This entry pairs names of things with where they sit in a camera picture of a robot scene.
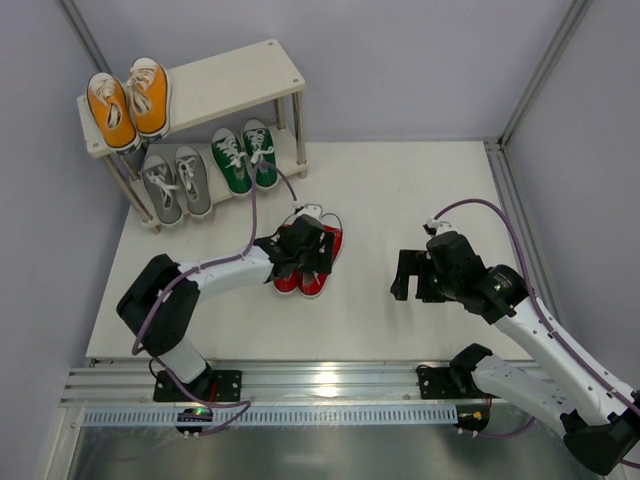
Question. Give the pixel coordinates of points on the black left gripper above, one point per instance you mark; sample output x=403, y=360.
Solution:
x=304, y=262

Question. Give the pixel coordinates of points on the left controller board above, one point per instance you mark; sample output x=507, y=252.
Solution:
x=193, y=421

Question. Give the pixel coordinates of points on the right controller board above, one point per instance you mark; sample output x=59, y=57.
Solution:
x=473, y=420

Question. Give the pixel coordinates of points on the slotted grey cable duct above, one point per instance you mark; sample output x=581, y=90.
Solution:
x=280, y=415

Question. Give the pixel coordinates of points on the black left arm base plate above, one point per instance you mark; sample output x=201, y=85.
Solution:
x=225, y=385

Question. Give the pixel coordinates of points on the aluminium frame post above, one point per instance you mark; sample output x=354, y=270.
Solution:
x=497, y=148
x=84, y=35

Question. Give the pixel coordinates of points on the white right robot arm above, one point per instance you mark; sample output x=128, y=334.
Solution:
x=594, y=413

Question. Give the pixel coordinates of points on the orange canvas sneaker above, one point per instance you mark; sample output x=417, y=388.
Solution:
x=149, y=90
x=109, y=107

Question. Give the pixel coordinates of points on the green canvas sneaker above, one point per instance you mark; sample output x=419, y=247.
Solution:
x=229, y=156
x=259, y=145

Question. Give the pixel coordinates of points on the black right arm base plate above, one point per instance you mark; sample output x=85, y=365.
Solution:
x=437, y=383

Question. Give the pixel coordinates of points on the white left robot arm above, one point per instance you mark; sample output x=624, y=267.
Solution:
x=159, y=305

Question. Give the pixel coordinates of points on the right aluminium frame post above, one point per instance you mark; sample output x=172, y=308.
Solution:
x=497, y=148

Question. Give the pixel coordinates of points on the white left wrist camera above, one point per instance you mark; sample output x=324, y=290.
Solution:
x=309, y=209

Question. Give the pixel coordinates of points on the controller board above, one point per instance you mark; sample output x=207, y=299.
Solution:
x=473, y=420
x=193, y=421

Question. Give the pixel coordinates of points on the left aluminium frame post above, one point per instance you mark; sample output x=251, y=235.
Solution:
x=84, y=35

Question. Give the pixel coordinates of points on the red canvas sneaker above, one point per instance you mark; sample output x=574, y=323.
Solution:
x=311, y=285
x=287, y=285

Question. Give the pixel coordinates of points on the grey canvas sneaker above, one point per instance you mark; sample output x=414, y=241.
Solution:
x=193, y=175
x=161, y=187

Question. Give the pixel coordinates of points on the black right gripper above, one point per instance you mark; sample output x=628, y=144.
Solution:
x=413, y=272

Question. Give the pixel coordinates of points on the white wooden shoe shelf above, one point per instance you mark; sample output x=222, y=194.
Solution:
x=212, y=88

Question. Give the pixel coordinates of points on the aluminium mounting rail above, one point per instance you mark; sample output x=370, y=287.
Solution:
x=128, y=381

